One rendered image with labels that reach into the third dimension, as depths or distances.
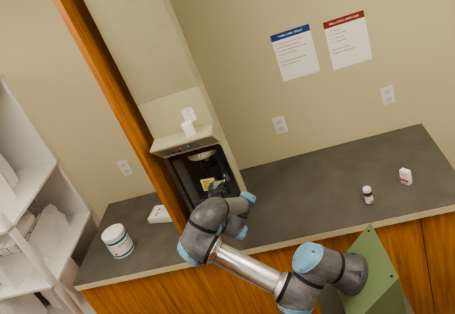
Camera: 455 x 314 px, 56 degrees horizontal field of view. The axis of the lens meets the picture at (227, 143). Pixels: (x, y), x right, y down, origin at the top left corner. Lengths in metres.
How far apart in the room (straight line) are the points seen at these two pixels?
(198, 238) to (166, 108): 0.74
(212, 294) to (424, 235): 1.13
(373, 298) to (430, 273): 0.92
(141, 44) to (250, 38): 0.65
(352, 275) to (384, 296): 0.13
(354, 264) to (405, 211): 0.59
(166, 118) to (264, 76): 0.65
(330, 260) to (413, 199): 0.75
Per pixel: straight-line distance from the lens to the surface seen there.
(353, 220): 2.12
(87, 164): 2.91
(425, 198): 2.18
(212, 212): 1.56
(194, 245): 1.57
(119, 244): 2.44
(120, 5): 1.94
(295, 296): 1.57
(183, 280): 2.39
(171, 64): 1.97
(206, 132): 2.00
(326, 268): 1.55
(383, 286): 1.55
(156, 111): 2.08
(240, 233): 1.96
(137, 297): 2.56
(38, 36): 2.61
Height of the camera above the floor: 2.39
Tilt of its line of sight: 29 degrees down
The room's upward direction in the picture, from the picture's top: 22 degrees counter-clockwise
